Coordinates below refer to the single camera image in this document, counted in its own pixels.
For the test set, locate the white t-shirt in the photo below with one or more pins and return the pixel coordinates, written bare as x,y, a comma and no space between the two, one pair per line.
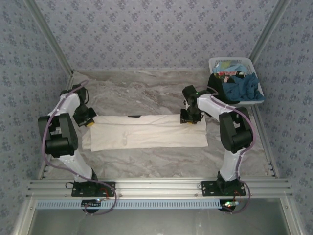
151,134

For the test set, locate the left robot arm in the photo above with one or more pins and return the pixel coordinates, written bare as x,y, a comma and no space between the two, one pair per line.
73,159

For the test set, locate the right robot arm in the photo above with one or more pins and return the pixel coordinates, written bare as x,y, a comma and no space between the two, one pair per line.
232,151

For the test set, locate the black t-shirt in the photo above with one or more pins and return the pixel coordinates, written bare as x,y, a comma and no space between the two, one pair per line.
216,88

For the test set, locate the floral dark garment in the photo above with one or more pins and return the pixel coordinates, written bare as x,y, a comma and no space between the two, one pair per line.
227,74

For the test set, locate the pale teal yellow garment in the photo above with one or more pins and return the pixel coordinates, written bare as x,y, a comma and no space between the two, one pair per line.
227,65

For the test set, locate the blue t-shirt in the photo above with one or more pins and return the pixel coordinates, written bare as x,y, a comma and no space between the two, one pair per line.
247,89

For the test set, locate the pale plastic laundry basket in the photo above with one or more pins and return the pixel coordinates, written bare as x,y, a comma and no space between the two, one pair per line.
254,64

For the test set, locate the small circuit board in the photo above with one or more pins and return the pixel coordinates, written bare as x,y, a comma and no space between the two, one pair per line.
91,203
228,205

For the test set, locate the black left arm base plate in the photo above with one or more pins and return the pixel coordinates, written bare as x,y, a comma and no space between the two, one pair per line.
83,191

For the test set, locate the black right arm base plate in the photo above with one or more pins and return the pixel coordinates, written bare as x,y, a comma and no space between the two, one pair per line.
210,188

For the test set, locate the aluminium mounting rail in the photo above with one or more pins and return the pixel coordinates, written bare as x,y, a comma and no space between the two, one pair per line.
156,187

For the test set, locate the aluminium frame post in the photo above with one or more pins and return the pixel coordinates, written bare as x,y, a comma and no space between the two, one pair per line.
49,36
269,31

